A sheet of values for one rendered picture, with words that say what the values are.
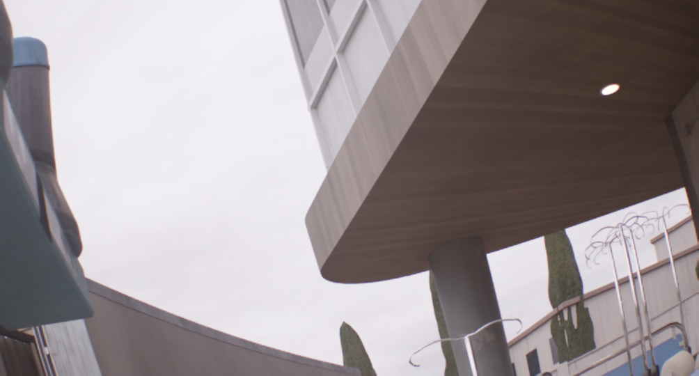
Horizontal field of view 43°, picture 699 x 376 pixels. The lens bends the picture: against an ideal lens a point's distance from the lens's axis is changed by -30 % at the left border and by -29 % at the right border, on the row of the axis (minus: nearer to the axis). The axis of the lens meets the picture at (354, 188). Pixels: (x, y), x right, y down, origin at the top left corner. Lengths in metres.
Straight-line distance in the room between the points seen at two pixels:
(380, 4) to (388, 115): 1.25
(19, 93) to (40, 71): 0.05
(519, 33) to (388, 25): 2.44
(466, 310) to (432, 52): 4.58
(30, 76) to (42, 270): 0.27
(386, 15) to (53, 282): 8.61
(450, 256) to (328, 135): 1.66
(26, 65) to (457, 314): 10.85
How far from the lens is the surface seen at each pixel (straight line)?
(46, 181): 1.06
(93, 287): 12.24
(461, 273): 11.85
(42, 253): 0.90
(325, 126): 11.69
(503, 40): 7.36
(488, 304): 11.84
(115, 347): 12.14
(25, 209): 0.78
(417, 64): 8.02
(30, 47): 1.14
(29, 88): 1.11
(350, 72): 10.67
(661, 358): 3.62
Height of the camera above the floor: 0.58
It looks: 17 degrees up
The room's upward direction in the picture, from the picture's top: 17 degrees counter-clockwise
